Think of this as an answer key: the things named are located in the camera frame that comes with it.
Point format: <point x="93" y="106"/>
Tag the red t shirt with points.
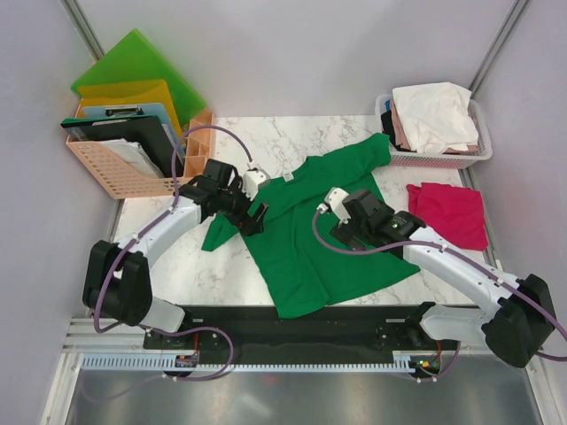
<point x="456" y="213"/>

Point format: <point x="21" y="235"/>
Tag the black t shirt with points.
<point x="387" y="126"/>

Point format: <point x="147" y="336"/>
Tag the white laundry basket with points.
<point x="401" y="158"/>

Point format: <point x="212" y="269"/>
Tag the green t shirt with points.
<point x="302" y="275"/>

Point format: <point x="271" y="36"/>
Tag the pink t shirt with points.
<point x="401" y="142"/>

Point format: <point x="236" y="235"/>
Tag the peach file organizer basket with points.
<point x="122" y="181"/>

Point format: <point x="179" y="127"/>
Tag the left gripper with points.
<point x="247" y="225"/>

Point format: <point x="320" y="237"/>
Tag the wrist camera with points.
<point x="334" y="203"/>
<point x="253" y="180"/>

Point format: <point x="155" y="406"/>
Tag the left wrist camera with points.
<point x="253" y="180"/>

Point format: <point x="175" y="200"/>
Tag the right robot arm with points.
<point x="512" y="316"/>

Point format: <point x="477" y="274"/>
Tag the blue clipboard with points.
<point x="131" y="110"/>

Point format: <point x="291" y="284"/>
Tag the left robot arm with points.
<point x="118" y="278"/>

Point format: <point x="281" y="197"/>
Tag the white t shirt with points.
<point x="435" y="118"/>

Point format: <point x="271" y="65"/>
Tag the white cable duct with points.
<point x="174" y="363"/>

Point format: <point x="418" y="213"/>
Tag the yellow plastic folder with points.
<point x="132" y="92"/>

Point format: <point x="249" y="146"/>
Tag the green plastic folder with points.
<point x="135" y="58"/>

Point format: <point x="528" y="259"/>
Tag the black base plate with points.
<point x="256" y="333"/>

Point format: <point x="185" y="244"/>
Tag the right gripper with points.
<point x="345" y="232"/>

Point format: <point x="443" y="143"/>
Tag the black binder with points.
<point x="143" y="129"/>

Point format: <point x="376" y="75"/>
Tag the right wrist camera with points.
<point x="334" y="203"/>

